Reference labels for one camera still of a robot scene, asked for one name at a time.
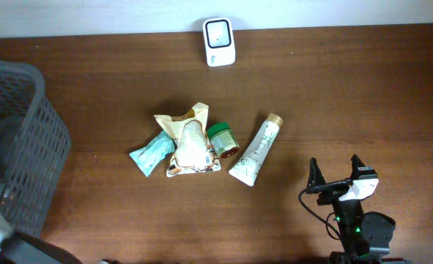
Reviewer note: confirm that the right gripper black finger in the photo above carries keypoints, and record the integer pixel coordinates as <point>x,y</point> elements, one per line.
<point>357,166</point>
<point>315,177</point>

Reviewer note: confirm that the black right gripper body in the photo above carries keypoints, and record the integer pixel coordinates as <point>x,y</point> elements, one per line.
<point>344,211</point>

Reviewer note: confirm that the white bamboo print tube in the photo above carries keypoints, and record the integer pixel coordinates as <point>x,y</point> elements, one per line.
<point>247,168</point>

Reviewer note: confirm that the green lidded jar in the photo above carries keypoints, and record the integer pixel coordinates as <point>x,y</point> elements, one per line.
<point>222,139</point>

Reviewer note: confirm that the beige snack bag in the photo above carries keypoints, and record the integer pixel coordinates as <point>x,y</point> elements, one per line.
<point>194,152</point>

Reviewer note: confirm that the teal wipes packet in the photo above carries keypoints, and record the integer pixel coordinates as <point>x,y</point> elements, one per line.
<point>148,157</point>

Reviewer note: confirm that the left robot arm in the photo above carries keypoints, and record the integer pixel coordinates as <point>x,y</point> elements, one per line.
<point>19,248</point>

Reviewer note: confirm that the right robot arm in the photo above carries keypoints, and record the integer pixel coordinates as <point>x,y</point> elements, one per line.
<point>365,237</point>

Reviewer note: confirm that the white barcode scanner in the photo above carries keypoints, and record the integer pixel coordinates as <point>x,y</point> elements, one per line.
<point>219,42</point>

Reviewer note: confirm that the grey plastic basket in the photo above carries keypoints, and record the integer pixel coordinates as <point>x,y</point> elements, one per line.
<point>34,144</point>

